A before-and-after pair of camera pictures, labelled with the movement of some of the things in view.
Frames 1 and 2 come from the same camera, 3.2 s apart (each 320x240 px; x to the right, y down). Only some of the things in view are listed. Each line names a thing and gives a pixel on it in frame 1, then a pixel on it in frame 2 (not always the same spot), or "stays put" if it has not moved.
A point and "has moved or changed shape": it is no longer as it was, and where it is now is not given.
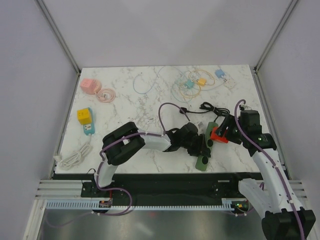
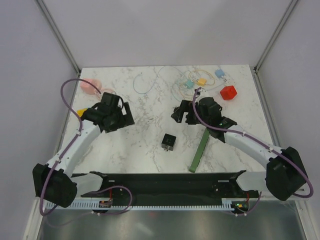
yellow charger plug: (202, 82) stays put
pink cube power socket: (91, 86) stays put
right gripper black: (229, 121) -> (186, 106)
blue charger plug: (219, 73) stays put
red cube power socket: (214, 136) has moved or changed shape
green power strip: (202, 162) has moved or changed shape
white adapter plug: (229, 82) stays put
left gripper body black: (191, 145) -> (117, 121)
